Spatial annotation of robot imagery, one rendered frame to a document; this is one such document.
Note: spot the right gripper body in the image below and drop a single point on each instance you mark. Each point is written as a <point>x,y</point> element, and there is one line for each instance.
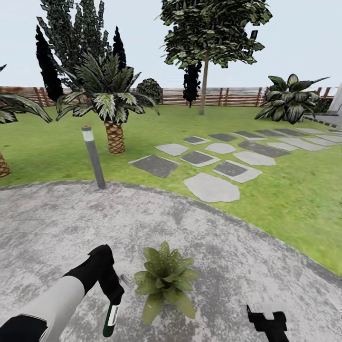
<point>261,324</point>

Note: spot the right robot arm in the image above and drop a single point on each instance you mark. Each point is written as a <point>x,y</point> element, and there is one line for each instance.
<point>271,321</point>

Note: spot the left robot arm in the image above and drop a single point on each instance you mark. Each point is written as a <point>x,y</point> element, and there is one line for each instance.
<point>45,318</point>

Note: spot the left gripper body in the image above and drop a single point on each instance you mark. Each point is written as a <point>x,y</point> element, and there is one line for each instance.
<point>112,288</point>

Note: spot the insectifuge atomizer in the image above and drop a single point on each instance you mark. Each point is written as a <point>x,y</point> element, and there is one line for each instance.
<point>110,320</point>

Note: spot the pot plant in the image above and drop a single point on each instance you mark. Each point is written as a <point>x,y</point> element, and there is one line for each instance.
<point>165,277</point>

